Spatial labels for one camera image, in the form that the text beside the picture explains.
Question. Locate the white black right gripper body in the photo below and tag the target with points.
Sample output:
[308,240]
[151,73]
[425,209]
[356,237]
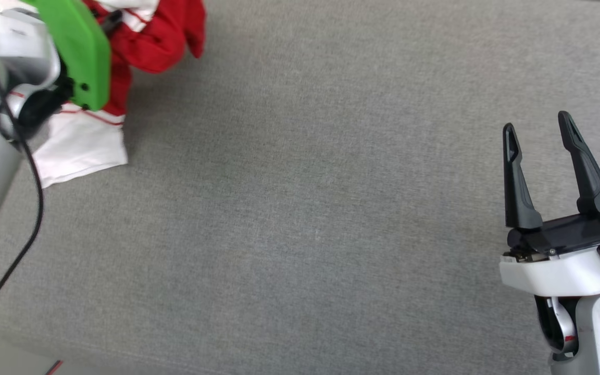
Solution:
[555,273]

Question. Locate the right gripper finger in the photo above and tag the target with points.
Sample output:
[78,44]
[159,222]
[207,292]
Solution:
[589,182]
[516,198]

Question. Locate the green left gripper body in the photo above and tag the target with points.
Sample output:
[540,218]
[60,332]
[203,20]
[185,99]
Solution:
[84,57]

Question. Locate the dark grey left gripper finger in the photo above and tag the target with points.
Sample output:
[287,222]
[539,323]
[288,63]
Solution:
[112,22]

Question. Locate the red and white basketball jersey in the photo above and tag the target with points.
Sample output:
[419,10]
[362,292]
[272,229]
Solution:
[159,47]

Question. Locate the grey fabric table cover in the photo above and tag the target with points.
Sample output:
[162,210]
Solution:
[331,208]

